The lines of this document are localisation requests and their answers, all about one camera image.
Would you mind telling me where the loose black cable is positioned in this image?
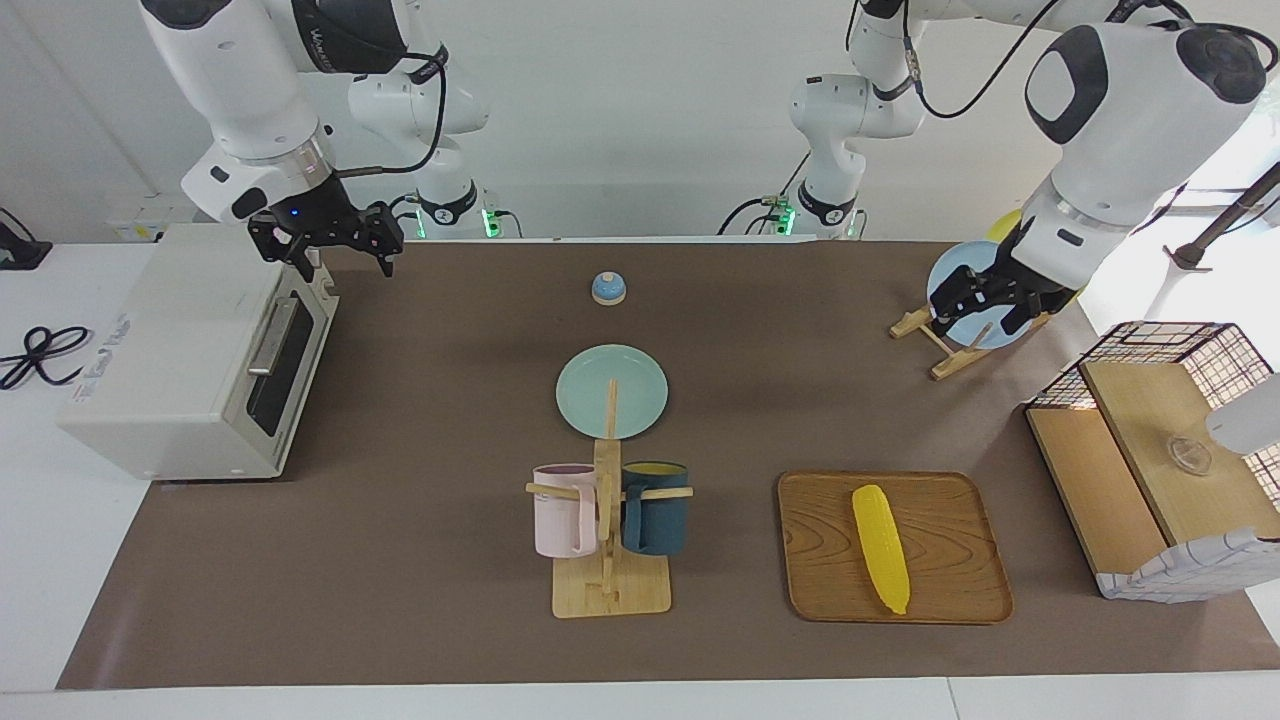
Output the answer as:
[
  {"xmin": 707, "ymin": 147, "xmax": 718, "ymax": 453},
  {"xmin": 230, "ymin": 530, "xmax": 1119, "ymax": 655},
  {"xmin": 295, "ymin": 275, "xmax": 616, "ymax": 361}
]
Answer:
[{"xmin": 0, "ymin": 325, "xmax": 93, "ymax": 391}]

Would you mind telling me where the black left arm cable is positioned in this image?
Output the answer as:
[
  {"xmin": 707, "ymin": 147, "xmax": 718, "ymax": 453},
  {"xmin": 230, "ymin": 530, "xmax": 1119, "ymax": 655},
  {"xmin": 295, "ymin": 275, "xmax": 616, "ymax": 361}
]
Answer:
[{"xmin": 898, "ymin": 0, "xmax": 1063, "ymax": 121}]

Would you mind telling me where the pale green plate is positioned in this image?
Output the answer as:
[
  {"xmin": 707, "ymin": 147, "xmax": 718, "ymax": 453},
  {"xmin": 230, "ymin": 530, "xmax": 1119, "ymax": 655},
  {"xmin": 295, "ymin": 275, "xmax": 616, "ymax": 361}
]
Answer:
[{"xmin": 556, "ymin": 344, "xmax": 670, "ymax": 441}]

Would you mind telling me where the cream toaster oven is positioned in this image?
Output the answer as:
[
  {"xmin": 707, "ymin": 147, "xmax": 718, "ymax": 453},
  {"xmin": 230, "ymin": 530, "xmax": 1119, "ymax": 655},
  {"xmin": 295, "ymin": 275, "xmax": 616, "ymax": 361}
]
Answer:
[{"xmin": 57, "ymin": 223, "xmax": 341, "ymax": 481}]

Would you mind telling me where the pink mug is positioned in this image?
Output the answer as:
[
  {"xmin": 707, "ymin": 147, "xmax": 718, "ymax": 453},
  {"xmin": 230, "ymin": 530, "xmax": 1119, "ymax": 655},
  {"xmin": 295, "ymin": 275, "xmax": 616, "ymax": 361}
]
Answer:
[{"xmin": 533, "ymin": 463, "xmax": 601, "ymax": 559}]

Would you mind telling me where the wooden mug tree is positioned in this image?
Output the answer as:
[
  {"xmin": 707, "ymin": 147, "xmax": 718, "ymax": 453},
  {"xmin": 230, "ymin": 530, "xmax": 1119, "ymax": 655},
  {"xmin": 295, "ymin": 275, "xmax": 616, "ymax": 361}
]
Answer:
[{"xmin": 526, "ymin": 378, "xmax": 694, "ymax": 619}]

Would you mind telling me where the wooden serving tray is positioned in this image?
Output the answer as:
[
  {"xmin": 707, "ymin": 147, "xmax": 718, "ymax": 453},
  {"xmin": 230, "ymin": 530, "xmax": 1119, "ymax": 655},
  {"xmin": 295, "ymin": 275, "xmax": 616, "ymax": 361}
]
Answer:
[{"xmin": 778, "ymin": 471, "xmax": 1015, "ymax": 625}]

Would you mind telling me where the dark blue mug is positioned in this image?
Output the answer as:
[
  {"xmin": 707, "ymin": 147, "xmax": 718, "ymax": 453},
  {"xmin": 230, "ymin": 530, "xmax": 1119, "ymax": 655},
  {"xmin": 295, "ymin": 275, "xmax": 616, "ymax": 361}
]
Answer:
[{"xmin": 620, "ymin": 461, "xmax": 690, "ymax": 557}]

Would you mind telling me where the black tripod stand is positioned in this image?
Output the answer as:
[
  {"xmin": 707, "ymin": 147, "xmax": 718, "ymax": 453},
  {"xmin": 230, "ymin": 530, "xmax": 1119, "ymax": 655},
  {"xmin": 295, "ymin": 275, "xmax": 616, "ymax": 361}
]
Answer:
[{"xmin": 1163, "ymin": 160, "xmax": 1280, "ymax": 273}]

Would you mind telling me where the yellow plate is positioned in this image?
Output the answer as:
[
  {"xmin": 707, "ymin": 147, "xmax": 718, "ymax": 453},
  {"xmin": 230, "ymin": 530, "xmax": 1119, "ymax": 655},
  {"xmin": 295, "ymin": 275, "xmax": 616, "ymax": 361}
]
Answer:
[{"xmin": 987, "ymin": 208, "xmax": 1089, "ymax": 306}]

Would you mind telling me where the white power strip box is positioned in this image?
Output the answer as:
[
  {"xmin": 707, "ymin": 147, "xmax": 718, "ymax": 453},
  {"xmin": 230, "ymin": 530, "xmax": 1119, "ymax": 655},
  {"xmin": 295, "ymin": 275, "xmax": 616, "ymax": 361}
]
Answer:
[{"xmin": 105, "ymin": 193, "xmax": 201, "ymax": 243}]

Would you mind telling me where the yellow corn cob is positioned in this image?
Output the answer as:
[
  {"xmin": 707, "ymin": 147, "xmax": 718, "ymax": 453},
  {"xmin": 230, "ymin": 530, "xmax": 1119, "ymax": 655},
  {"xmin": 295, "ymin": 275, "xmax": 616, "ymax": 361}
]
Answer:
[{"xmin": 852, "ymin": 485, "xmax": 911, "ymax": 616}]

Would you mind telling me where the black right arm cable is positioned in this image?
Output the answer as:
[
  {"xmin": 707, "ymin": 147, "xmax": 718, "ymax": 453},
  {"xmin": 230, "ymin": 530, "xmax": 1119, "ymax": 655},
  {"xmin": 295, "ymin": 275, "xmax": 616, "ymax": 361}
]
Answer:
[{"xmin": 335, "ymin": 38, "xmax": 448, "ymax": 183}]

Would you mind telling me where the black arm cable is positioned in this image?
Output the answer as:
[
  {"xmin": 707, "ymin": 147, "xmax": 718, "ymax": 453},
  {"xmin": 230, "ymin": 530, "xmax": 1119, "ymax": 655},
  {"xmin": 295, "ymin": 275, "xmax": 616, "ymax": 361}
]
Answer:
[
  {"xmin": 335, "ymin": 38, "xmax": 448, "ymax": 183},
  {"xmin": 898, "ymin": 0, "xmax": 1063, "ymax": 121}
]

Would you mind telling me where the brown table mat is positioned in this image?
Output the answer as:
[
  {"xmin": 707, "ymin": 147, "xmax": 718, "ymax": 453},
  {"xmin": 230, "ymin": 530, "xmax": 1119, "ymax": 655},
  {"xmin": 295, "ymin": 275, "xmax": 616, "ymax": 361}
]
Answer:
[{"xmin": 55, "ymin": 240, "xmax": 1280, "ymax": 691}]

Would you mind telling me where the black clamp base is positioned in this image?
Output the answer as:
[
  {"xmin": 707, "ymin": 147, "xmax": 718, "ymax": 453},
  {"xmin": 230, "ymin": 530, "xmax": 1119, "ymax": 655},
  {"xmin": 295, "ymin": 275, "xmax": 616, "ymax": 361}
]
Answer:
[{"xmin": 0, "ymin": 208, "xmax": 53, "ymax": 271}]

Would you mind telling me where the small clear glass object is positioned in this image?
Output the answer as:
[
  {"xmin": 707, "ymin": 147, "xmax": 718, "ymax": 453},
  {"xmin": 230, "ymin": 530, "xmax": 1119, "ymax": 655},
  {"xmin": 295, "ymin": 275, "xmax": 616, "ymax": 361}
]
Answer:
[{"xmin": 1165, "ymin": 435, "xmax": 1213, "ymax": 476}]

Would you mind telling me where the white rounded device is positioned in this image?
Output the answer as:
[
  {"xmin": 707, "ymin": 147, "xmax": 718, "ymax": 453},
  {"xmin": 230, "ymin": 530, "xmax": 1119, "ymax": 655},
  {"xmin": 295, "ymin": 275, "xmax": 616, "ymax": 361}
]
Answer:
[{"xmin": 1205, "ymin": 373, "xmax": 1280, "ymax": 456}]

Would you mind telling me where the glass oven door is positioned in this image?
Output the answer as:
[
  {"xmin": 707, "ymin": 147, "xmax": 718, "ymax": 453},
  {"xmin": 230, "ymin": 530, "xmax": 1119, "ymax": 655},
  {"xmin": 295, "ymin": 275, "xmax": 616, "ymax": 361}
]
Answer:
[{"xmin": 232, "ymin": 262, "xmax": 341, "ymax": 479}]

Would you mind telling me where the wire basket wooden shelf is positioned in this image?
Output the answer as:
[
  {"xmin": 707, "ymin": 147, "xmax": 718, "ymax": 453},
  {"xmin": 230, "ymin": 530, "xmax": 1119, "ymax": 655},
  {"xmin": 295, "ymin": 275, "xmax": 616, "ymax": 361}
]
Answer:
[{"xmin": 1025, "ymin": 322, "xmax": 1280, "ymax": 603}]

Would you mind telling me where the wooden plate rack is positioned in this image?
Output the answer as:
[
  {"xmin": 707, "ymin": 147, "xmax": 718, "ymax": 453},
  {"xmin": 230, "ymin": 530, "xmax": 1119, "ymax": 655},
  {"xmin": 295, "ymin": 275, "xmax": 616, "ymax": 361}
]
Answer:
[{"xmin": 890, "ymin": 300, "xmax": 1061, "ymax": 381}]

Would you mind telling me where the light blue plate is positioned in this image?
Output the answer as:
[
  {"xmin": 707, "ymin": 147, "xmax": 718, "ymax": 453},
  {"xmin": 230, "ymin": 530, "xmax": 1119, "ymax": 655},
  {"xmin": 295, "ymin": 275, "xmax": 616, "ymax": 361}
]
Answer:
[{"xmin": 927, "ymin": 241, "xmax": 1041, "ymax": 351}]

